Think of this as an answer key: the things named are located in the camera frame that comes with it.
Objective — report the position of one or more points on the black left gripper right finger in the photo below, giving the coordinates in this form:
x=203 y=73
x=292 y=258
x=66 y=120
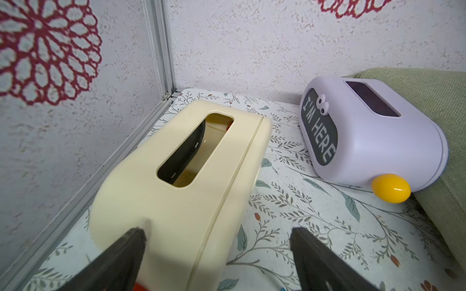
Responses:
x=320 y=269

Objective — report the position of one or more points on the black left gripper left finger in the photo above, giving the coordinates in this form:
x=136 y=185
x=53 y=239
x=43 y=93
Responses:
x=116 y=269

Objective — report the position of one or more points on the cream tissue box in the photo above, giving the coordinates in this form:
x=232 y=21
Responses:
x=187 y=187

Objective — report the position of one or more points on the lilac tissue box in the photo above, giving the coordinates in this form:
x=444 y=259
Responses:
x=360 y=132

